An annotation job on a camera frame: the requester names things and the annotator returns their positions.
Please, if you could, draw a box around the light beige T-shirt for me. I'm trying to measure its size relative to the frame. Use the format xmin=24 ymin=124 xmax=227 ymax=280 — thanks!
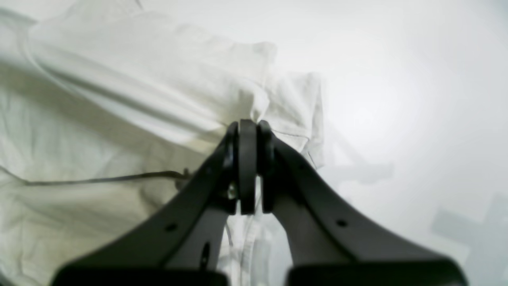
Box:
xmin=1 ymin=0 xmax=323 ymax=286

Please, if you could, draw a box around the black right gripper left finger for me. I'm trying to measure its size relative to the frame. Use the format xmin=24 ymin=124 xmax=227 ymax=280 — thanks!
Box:
xmin=56 ymin=120 xmax=256 ymax=278

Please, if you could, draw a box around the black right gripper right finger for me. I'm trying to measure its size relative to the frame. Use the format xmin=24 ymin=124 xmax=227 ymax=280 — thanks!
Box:
xmin=257 ymin=121 xmax=457 ymax=274

